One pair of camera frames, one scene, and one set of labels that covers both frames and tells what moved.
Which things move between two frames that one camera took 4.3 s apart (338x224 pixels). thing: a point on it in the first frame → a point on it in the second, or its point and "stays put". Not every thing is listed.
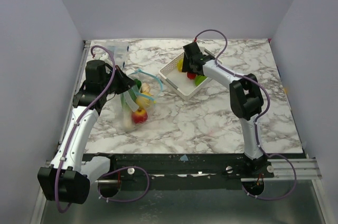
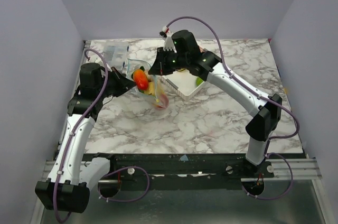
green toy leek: (128, 99) → (142, 68)
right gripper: (190, 58) → (162, 62)
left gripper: (125, 81) stays put
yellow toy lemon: (142, 102) → (151, 90)
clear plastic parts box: (120, 49) stays put
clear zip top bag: (137, 104) → (148, 86)
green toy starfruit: (199, 78) stays put
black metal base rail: (170, 171) stays put
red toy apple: (139, 116) → (165, 102)
